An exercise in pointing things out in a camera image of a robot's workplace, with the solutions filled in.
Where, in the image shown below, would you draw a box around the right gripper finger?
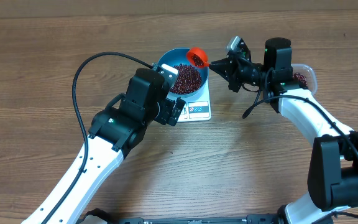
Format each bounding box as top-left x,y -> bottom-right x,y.
209,58 -> 238,70
211,67 -> 234,90

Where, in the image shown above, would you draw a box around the red scoop with blue handle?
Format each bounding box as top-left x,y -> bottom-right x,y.
186,47 -> 209,68

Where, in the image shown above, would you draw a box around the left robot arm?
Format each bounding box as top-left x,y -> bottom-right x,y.
24,64 -> 185,223

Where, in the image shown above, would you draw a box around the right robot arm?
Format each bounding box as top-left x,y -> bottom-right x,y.
209,37 -> 358,223

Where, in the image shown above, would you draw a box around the white digital kitchen scale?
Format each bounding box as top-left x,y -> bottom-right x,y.
178,81 -> 212,123

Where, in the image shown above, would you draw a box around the red beans in bowl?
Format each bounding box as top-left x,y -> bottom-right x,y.
170,63 -> 203,95

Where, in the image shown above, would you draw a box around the blue plastic bowl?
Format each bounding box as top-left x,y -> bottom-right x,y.
158,48 -> 208,98

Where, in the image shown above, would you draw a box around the clear plastic container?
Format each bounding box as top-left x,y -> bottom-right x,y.
292,63 -> 318,95

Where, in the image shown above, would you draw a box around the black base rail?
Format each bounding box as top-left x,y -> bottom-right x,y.
75,208 -> 285,224

